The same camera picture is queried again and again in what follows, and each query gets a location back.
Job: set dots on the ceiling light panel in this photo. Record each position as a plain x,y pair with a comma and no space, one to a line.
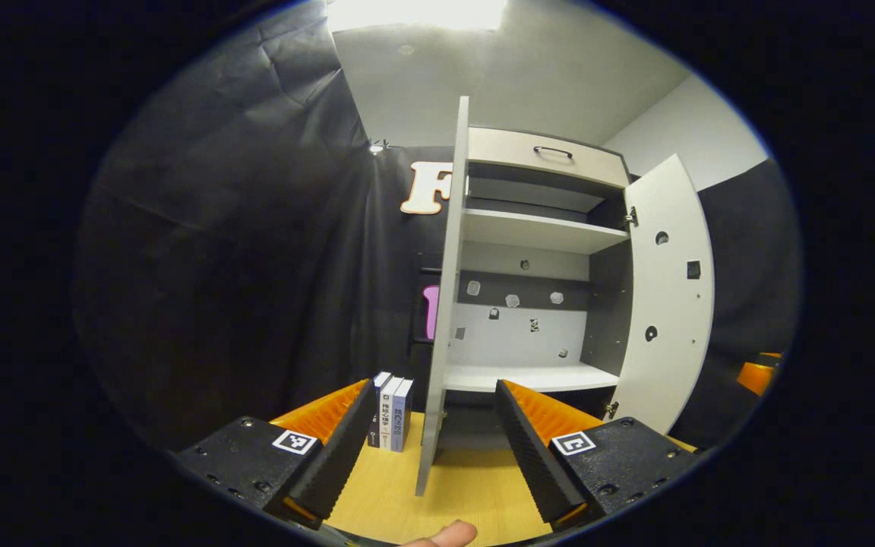
415,11

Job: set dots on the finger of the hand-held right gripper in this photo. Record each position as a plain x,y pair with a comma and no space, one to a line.
755,377

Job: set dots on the light blue spine book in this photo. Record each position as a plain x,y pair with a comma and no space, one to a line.
402,418

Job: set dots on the grey double-door shoe cabinet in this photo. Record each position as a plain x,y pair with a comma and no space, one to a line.
529,376

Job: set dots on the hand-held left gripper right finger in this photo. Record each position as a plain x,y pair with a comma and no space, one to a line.
532,456

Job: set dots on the grey cabinet drawer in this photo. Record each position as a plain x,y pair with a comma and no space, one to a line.
498,148

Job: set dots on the dark blue spine book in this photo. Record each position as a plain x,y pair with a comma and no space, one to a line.
375,422

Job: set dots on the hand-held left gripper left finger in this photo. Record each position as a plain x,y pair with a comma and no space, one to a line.
342,456

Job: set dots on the white spine book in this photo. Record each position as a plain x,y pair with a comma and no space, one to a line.
387,418

